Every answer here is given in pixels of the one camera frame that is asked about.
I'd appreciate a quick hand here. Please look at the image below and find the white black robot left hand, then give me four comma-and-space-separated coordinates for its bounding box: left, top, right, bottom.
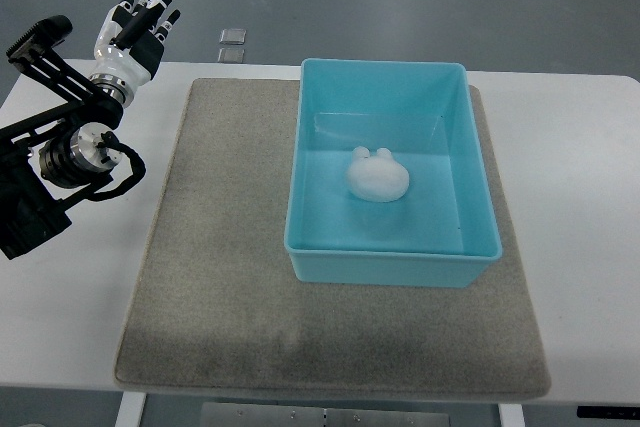
90, 0, 181, 101

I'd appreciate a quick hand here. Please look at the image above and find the white bunny toy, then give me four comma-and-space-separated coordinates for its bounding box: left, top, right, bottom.
345, 146, 410, 203

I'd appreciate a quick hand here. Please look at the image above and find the blue plastic box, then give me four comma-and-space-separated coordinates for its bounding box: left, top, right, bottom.
284, 59, 503, 288

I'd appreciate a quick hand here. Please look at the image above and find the lower floor socket plate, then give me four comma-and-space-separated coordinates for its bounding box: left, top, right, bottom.
217, 47, 245, 64

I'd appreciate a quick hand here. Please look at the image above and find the floor socket plate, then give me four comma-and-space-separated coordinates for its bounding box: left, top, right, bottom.
217, 47, 245, 64
219, 28, 247, 45

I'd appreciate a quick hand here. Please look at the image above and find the upper floor socket plate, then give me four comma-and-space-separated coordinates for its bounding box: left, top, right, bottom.
219, 28, 247, 45

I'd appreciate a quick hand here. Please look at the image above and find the grey felt mat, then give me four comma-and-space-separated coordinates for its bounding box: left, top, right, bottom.
114, 78, 551, 402

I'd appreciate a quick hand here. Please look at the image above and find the white left table leg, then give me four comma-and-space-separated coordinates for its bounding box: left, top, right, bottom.
114, 392, 147, 427

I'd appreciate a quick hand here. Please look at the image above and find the white table leg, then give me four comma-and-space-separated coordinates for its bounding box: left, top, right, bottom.
114, 392, 147, 427
498, 404, 526, 427

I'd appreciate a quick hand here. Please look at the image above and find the metal table crossbar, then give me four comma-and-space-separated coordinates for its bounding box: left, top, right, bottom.
199, 402, 451, 427

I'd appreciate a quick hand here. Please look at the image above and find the white right table leg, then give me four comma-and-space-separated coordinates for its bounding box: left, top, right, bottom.
498, 404, 526, 427

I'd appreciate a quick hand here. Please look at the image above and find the black table control panel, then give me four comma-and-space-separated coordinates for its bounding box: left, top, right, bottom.
576, 406, 640, 421

